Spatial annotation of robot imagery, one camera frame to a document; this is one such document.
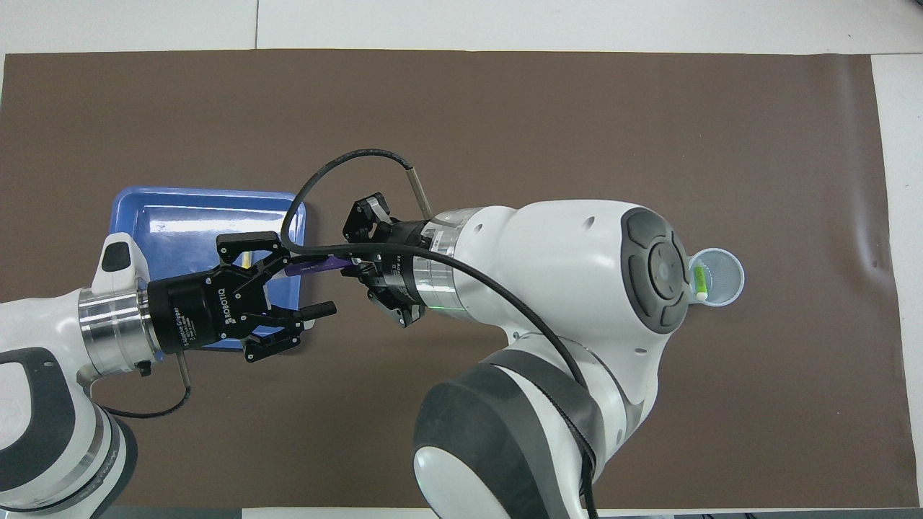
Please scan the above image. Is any purple marker pen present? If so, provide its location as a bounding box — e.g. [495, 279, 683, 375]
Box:
[285, 256, 354, 278]

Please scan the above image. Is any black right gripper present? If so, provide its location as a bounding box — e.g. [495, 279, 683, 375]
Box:
[342, 192, 435, 329]

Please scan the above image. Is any brown table mat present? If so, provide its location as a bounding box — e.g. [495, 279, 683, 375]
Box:
[0, 49, 902, 509]

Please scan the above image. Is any translucent plastic cup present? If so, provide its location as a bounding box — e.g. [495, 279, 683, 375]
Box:
[685, 248, 746, 309]

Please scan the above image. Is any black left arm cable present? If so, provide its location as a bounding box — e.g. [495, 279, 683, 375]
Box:
[94, 357, 192, 419]

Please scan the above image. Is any blue plastic tray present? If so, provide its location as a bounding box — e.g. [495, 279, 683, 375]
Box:
[108, 186, 307, 352]

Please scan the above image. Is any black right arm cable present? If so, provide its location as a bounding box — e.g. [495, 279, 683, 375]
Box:
[281, 149, 599, 519]

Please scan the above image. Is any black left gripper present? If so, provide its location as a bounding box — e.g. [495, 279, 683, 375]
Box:
[146, 231, 338, 363]

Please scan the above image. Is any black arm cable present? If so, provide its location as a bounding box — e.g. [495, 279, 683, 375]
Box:
[281, 149, 599, 519]
[94, 357, 192, 419]

